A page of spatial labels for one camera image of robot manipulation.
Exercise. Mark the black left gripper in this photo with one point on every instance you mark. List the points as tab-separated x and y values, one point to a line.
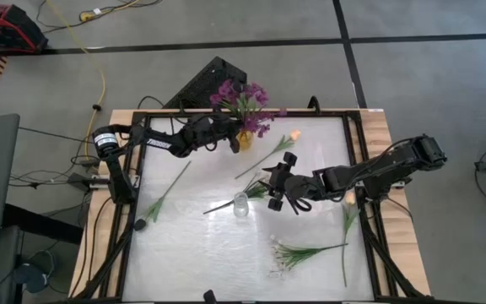
209	131

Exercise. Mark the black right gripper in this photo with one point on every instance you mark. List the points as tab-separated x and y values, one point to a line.
298	188

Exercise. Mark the white artificial flower bunch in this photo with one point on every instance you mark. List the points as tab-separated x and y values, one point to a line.
293	254
255	191

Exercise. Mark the purple artificial flower bunch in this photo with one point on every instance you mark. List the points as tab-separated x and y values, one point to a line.
226	89
155	210

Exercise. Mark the green leafy stem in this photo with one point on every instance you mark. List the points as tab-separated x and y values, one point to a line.
349	197

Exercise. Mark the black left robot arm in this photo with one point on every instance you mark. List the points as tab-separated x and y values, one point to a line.
158	143

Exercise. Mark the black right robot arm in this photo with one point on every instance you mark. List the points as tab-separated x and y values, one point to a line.
386	164

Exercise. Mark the yellow glass vase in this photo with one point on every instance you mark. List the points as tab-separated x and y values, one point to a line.
245	141

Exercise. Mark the clear glass vase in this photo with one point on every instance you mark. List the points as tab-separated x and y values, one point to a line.
241	207

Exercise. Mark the black perforated computer tower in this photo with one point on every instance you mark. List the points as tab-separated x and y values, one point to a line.
203	86

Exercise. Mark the peach artificial tulip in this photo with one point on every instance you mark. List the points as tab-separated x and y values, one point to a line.
295	135

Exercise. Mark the white table sheet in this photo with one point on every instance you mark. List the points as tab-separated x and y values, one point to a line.
209	262

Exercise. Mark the wooden table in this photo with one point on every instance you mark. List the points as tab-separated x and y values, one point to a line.
378	139

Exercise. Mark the black floor beam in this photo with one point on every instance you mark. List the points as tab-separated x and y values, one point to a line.
40	224

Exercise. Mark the red black toolbox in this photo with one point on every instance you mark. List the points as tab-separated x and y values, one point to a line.
11	29

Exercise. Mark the dark teal round stool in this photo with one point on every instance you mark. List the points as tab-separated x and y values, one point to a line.
34	274

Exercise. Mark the black metal table frame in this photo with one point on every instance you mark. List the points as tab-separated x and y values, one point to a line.
331	113

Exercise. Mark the black table-level camera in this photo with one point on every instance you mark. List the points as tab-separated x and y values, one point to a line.
209	296

